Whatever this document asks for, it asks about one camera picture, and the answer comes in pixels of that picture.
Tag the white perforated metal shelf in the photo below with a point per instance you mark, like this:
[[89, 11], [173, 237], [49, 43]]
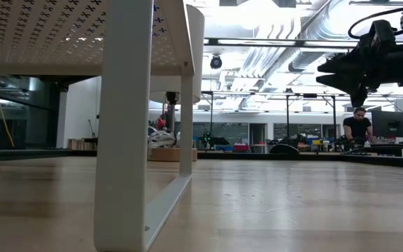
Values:
[[121, 140]]

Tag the person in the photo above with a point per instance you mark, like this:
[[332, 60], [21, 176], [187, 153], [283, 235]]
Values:
[[357, 127]]

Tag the black overhead rail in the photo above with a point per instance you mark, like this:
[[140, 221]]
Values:
[[257, 42]]

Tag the black aluminium table frame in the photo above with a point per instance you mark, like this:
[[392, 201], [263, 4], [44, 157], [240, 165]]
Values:
[[380, 161]]

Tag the black device green lights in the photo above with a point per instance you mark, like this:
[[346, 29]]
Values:
[[210, 139]]

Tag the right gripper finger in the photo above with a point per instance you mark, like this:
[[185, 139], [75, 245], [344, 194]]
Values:
[[341, 66], [341, 82]]

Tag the blue plastic slotted basket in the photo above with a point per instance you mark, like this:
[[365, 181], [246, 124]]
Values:
[[156, 7]]

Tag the wooden crates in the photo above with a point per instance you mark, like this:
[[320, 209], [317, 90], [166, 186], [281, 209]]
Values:
[[80, 144]]

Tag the black computer monitor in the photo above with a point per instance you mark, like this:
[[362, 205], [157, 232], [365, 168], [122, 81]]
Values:
[[390, 124]]

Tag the round black camera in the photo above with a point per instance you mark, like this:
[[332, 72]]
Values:
[[216, 62]]

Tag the small red object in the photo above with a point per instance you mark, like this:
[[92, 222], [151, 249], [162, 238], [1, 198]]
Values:
[[160, 123]]

